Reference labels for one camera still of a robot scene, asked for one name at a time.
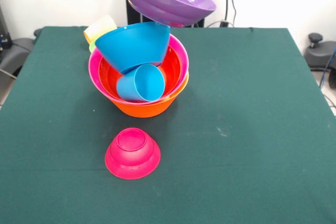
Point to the medium blue bowl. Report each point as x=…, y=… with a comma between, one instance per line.
x=134, y=43

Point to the black equipment box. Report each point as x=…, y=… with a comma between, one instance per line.
x=4, y=35

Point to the purple bowl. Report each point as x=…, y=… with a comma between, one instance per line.
x=162, y=3

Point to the small crimson bowl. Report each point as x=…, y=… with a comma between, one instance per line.
x=132, y=155

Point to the blue cup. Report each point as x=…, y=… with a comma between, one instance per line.
x=148, y=82

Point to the dark green tablecloth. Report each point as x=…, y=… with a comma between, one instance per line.
x=168, y=182

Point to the yellow cup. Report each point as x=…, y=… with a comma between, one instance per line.
x=98, y=27

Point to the red-orange bowl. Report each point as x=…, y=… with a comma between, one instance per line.
x=173, y=69

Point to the large orange bowl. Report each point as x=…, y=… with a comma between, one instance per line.
x=147, y=110

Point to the small green bowl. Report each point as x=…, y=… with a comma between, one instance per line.
x=92, y=47

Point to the large pink bowl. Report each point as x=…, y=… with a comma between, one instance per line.
x=92, y=66

